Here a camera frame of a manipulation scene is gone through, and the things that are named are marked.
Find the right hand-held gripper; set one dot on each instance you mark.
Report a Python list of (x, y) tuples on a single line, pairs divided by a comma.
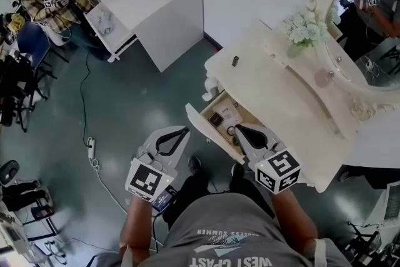
[(278, 170)]

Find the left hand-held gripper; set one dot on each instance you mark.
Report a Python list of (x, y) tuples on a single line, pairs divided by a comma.
[(147, 179)]

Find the wooden drawer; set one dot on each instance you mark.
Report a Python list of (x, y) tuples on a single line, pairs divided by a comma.
[(250, 118)]

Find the small black object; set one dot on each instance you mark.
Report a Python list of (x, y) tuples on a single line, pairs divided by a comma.
[(235, 61)]

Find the person's right forearm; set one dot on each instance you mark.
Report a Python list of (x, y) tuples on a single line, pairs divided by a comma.
[(293, 222)]

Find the person's left forearm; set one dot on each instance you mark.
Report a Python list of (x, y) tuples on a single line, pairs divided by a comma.
[(137, 225)]

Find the cream vanity dressing table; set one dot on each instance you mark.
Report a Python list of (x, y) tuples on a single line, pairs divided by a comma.
[(275, 103)]

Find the white drawer with crystal knob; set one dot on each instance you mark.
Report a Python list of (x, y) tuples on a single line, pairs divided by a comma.
[(276, 50)]

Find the black right shoe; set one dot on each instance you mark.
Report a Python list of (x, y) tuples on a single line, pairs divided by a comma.
[(237, 169)]

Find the black shoe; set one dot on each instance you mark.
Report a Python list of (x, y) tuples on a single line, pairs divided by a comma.
[(195, 164), (237, 169)]

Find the black left shoe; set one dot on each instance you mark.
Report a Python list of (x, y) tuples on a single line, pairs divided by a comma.
[(195, 164)]

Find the white paper card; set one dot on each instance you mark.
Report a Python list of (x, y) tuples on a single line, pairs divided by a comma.
[(229, 111)]

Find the black square compact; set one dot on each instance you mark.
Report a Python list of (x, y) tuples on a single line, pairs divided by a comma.
[(216, 119)]

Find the black device with blue screen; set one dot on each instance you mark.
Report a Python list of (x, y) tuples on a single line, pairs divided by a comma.
[(162, 200)]

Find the black trousers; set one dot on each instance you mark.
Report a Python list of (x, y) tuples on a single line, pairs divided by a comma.
[(193, 194)]

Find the white power strip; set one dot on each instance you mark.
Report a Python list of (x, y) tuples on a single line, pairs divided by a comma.
[(91, 147)]

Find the pink perfume bottle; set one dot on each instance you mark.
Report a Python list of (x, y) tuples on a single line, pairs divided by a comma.
[(323, 78)]

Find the grey printed t-shirt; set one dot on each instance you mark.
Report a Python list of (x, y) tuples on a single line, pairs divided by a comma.
[(228, 234)]

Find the vase of white flowers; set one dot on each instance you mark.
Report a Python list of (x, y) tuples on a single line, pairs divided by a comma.
[(304, 29)]

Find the light grey cloth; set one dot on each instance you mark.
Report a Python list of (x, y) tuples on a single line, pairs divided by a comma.
[(104, 22)]

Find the black tripod stand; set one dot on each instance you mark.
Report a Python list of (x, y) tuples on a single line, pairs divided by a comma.
[(364, 240)]

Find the red and black device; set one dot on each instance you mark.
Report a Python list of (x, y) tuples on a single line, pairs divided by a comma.
[(40, 212)]

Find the oval cream-framed mirror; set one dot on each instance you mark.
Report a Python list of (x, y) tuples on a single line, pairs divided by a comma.
[(375, 40)]

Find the black office chair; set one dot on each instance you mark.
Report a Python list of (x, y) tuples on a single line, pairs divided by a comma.
[(18, 93)]

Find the black round device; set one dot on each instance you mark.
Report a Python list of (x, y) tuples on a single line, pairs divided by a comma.
[(8, 172)]

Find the blue chair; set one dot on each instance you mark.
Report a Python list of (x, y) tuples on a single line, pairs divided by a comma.
[(32, 43)]

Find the black metal frame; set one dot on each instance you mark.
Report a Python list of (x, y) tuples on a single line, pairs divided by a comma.
[(47, 228)]

